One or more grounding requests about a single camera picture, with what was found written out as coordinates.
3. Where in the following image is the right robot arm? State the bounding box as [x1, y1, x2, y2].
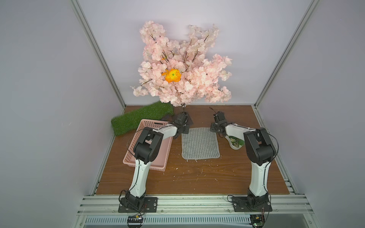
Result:
[211, 112, 277, 212]

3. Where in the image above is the dark metal tree base plate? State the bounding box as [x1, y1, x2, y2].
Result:
[171, 112, 193, 128]

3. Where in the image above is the pink cherry blossom tree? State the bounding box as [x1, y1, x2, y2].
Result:
[133, 21, 232, 107]

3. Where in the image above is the aluminium frame corner post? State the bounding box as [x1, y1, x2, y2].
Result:
[70, 0, 126, 110]
[253, 0, 320, 109]

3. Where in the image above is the orange artificial flower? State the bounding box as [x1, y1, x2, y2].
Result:
[162, 69, 182, 83]

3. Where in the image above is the aluminium frame corner post right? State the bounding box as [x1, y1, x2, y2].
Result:
[253, 0, 320, 109]

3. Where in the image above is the aluminium frame corner post left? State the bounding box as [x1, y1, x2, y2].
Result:
[70, 0, 126, 110]

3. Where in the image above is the pink perforated plastic basket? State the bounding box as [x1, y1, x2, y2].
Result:
[122, 119, 175, 172]

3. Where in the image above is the white pot succulent plant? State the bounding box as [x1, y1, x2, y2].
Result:
[225, 135, 245, 150]

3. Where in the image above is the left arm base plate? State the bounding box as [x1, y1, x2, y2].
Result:
[118, 195, 158, 214]

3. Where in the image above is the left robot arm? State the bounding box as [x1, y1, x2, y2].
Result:
[120, 112, 192, 212]

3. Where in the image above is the green artificial grass mat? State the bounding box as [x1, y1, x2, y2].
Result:
[111, 102, 174, 136]

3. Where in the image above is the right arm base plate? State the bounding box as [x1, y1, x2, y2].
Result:
[227, 195, 272, 212]

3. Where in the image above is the aluminium front rail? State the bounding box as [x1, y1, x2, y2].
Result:
[77, 195, 314, 216]

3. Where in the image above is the grey striped dishcloth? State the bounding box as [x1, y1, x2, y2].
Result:
[182, 127, 221, 160]

